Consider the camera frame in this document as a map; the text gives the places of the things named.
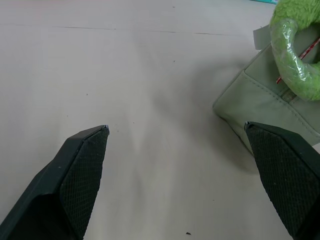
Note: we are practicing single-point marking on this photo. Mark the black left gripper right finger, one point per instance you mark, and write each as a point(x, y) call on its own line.
point(287, 175)

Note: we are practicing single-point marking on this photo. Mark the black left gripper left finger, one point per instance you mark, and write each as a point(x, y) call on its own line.
point(62, 185)

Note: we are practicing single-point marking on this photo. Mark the grey-green fabric bag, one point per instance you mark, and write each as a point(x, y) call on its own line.
point(262, 100)

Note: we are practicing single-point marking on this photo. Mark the teal object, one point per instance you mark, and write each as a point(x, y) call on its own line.
point(263, 1)

